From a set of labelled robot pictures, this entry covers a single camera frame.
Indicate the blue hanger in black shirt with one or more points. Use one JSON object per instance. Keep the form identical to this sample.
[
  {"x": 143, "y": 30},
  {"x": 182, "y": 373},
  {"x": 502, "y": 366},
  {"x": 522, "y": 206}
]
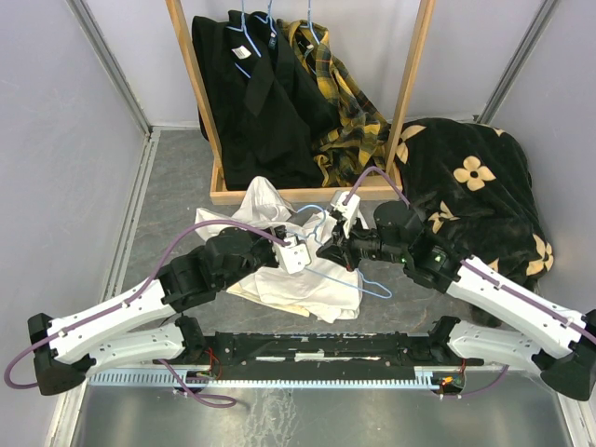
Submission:
[{"x": 253, "y": 41}]

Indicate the black floral blanket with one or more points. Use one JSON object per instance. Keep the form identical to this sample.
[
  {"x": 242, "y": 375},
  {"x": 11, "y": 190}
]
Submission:
[{"x": 473, "y": 185}]

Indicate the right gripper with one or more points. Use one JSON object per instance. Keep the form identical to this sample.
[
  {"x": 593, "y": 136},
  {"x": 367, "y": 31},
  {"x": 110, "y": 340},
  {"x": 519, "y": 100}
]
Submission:
[{"x": 340, "y": 249}]

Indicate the cream folded cloth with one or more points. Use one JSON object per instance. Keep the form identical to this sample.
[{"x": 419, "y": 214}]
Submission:
[{"x": 247, "y": 289}]

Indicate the blue wire hanger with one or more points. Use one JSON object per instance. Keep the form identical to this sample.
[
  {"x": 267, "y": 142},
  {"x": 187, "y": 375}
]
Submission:
[{"x": 363, "y": 285}]

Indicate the blue hanger in plaid shirt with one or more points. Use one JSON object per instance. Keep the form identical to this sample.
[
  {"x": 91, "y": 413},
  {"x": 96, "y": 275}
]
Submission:
[{"x": 315, "y": 30}]

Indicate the yellow plaid shirt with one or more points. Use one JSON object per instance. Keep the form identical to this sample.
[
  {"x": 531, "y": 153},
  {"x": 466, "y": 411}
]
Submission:
[{"x": 359, "y": 140}]

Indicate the wooden clothes rack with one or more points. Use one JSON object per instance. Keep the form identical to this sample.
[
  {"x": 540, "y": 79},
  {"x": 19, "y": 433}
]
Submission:
[{"x": 375, "y": 182}]

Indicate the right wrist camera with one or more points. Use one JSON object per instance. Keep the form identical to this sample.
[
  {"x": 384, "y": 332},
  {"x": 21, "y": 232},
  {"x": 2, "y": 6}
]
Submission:
[{"x": 344, "y": 208}]

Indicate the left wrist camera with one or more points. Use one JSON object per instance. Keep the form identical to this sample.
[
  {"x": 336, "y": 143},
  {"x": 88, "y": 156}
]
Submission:
[{"x": 294, "y": 256}]

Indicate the white shirt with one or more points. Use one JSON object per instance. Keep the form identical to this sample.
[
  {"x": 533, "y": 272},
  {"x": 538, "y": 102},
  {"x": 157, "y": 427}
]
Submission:
[{"x": 262, "y": 207}]

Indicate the black hanging shirt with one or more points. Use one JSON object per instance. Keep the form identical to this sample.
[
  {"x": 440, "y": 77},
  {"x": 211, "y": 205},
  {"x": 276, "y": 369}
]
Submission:
[{"x": 266, "y": 124}]

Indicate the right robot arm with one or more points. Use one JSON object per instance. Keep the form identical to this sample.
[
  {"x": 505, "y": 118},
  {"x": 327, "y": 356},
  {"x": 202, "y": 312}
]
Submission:
[{"x": 549, "y": 340}]

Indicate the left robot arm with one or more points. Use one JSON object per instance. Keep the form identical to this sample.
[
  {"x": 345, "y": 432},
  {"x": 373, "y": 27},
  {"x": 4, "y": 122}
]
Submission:
[{"x": 68, "y": 350}]

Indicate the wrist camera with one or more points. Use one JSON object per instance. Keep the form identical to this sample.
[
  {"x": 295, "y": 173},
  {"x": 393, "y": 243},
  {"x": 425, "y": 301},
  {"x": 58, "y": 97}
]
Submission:
[
  {"x": 344, "y": 208},
  {"x": 294, "y": 256}
]

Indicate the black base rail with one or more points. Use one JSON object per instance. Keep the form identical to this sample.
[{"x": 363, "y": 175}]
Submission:
[{"x": 318, "y": 356}]

